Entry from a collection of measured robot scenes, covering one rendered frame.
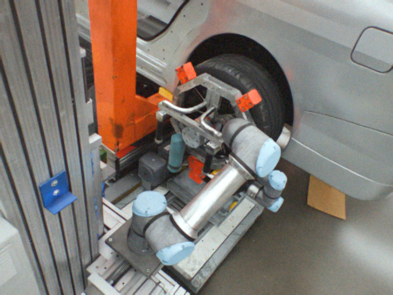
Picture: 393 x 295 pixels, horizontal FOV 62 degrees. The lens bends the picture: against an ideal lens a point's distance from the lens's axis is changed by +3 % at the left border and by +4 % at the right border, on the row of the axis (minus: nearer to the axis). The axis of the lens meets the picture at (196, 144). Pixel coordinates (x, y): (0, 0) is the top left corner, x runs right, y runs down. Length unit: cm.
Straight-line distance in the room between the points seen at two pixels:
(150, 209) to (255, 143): 41
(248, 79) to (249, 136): 68
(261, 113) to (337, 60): 41
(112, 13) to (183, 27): 57
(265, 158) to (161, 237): 42
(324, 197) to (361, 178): 115
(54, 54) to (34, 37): 6
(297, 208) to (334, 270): 51
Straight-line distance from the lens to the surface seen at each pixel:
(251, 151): 102
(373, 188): 185
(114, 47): 166
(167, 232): 107
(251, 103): 157
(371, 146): 171
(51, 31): 73
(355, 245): 277
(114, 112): 185
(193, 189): 228
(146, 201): 114
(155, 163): 216
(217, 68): 172
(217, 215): 227
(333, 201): 296
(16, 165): 82
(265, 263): 236
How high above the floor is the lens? 194
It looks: 41 degrees down
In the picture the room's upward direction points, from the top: 11 degrees clockwise
